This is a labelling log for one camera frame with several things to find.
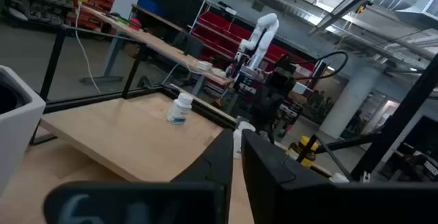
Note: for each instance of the plain white pill bottle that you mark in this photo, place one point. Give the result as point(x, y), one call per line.
point(179, 111)

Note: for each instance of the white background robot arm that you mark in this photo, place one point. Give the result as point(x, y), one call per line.
point(265, 28)

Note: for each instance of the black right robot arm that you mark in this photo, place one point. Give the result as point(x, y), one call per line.
point(267, 111)

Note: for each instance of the white round column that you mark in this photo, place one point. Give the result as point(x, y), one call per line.
point(349, 104)

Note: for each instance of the grey storage bin rack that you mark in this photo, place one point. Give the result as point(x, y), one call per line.
point(37, 1)

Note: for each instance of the white power strip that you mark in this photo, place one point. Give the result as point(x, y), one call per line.
point(205, 65)

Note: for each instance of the black frame wooden shelf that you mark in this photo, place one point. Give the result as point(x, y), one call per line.
point(130, 131)

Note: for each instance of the red shelving unit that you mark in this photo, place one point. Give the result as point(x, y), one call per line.
point(219, 28)

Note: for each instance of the white square planter pot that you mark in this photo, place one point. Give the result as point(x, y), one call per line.
point(20, 131)

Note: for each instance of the amber bottle yellow cap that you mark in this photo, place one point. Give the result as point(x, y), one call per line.
point(304, 140)

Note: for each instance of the white Melatonin bottle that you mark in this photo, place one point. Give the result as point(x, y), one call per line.
point(243, 138)

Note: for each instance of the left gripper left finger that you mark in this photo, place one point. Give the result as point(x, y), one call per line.
point(219, 162)

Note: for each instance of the long wooden workbench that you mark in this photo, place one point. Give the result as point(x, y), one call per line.
point(154, 42)

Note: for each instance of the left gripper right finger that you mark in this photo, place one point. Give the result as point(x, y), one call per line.
point(270, 176)

